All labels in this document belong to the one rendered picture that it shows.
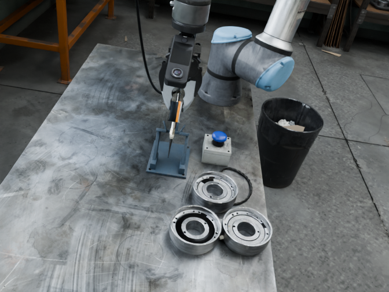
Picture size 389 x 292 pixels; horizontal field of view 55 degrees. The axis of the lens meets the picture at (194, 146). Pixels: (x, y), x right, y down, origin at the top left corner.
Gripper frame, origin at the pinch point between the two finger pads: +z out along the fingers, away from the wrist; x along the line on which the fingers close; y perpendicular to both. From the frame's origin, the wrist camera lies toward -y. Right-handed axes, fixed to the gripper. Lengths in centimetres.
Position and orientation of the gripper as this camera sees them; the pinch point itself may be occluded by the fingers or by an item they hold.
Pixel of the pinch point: (176, 107)
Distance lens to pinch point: 89.3
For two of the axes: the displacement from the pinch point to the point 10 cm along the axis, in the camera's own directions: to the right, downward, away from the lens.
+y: 0.8, -6.0, 8.0
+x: -9.9, -1.7, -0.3
